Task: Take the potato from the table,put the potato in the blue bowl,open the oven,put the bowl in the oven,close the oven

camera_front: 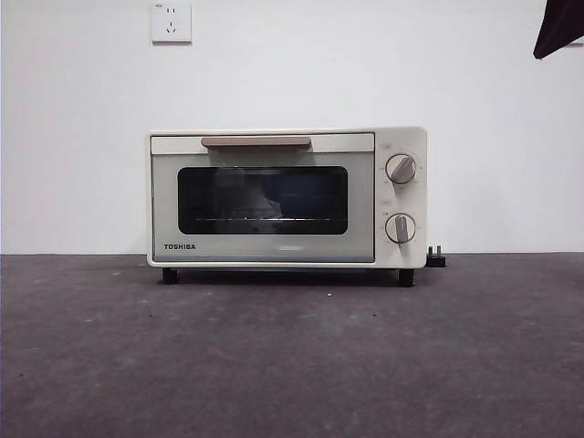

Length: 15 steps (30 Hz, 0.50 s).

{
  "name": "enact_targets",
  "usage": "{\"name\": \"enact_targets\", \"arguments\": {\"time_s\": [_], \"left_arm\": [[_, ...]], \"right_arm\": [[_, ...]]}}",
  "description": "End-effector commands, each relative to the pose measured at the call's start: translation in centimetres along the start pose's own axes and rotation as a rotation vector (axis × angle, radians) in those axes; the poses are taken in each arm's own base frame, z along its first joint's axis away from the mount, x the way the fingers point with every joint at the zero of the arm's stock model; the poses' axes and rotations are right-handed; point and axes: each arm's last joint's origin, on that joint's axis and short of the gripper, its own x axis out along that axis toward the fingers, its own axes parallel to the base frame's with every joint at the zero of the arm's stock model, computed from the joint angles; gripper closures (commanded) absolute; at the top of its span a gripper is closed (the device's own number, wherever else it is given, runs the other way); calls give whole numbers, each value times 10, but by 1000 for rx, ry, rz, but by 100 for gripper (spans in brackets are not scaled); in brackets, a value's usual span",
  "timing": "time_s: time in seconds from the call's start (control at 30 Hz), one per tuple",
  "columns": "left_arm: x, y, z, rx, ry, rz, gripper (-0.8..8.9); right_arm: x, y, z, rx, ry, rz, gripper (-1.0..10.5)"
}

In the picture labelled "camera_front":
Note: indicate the beige oven knob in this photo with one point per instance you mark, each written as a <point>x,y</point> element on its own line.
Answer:
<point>400,229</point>
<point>401,169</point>

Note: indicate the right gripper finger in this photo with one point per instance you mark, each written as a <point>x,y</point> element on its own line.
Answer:
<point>563,23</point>

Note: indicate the white wall socket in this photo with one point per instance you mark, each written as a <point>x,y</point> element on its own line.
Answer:
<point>172,23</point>

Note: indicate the blue ribbed bowl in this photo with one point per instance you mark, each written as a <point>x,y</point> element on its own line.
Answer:
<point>301,196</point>

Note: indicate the black power plug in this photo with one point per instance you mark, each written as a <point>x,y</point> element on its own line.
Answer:
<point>435,260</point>

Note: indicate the white toaster oven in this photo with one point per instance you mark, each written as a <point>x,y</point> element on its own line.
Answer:
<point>274,248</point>

